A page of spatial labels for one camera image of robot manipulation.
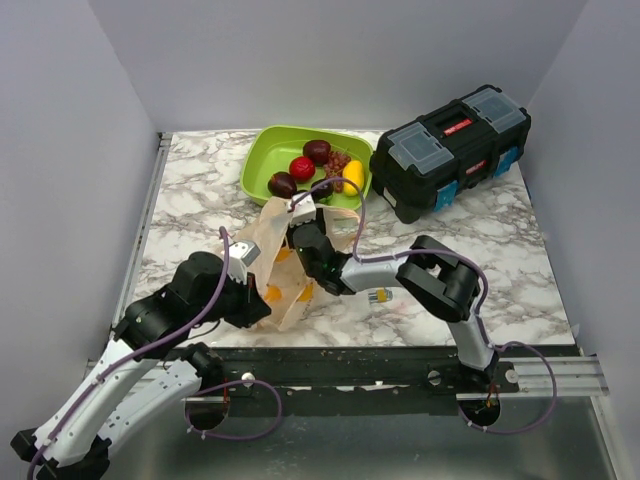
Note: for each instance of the black toolbox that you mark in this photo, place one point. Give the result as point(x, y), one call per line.
point(421, 166)

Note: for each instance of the hex key set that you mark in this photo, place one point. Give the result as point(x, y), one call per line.
point(380, 296)

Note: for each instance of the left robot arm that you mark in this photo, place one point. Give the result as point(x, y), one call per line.
point(105, 411)

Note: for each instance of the green plastic tray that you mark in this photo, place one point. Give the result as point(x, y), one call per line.
point(275, 147)

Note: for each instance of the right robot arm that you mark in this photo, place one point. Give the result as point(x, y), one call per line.
point(447, 285)

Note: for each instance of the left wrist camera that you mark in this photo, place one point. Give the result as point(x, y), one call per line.
point(241, 255)

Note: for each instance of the black mounting rail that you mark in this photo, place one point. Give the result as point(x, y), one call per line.
point(345, 381)

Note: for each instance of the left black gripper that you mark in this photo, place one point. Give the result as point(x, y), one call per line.
point(253, 307)

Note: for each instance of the red fake pomegranate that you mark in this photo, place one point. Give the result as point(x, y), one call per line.
point(302, 169)

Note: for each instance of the red fake grapes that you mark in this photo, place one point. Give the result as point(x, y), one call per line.
point(337, 161)

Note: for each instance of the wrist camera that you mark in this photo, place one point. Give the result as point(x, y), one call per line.
point(241, 255)
point(302, 209)

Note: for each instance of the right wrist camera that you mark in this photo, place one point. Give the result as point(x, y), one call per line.
point(302, 209)

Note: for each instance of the yellow fake mango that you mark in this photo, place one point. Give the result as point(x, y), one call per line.
point(353, 173)

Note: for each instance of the dark brown fake pepper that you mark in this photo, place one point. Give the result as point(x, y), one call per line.
point(282, 184)

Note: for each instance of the red fake apple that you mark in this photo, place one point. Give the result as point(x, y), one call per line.
point(318, 151)

